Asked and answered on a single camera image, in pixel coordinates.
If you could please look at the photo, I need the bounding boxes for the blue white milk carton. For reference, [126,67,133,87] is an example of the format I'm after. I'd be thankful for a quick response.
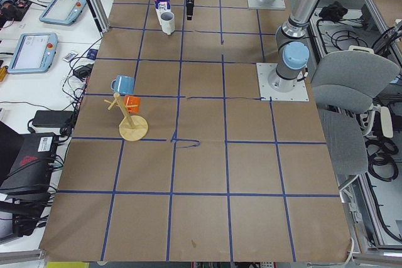
[154,0,171,22]

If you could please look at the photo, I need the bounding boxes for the white cup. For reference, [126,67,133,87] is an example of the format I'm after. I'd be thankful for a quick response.
[160,11,175,35]

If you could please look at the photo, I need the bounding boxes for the blue mug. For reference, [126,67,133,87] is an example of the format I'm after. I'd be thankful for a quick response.
[111,75,134,95]

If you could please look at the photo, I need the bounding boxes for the upper teach pendant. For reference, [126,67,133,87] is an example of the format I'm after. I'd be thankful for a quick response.
[39,0,87,26]

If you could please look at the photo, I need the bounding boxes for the teach pendant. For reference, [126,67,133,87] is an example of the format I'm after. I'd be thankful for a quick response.
[39,0,87,26]
[8,33,58,74]

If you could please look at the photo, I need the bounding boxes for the orange mug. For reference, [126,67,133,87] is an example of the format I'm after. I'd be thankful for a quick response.
[124,95,141,114]

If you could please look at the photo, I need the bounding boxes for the small remote control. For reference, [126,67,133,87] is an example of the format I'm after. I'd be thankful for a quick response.
[62,50,79,62]

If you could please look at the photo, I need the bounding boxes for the wooden mug tree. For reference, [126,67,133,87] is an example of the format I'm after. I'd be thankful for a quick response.
[104,92,148,141]

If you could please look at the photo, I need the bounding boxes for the lower teach pendant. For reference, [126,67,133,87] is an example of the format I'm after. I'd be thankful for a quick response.
[8,33,58,74]

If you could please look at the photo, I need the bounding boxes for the grey office chair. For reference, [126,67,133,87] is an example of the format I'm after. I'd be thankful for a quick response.
[311,47,400,190]

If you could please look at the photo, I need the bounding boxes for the brown paper table cover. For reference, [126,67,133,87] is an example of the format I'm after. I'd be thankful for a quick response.
[40,0,350,262]

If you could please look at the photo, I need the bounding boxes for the black power adapter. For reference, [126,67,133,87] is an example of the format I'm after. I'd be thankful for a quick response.
[31,110,73,128]

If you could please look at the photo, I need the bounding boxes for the black computer box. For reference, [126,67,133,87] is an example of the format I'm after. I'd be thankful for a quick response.
[1,132,58,197]

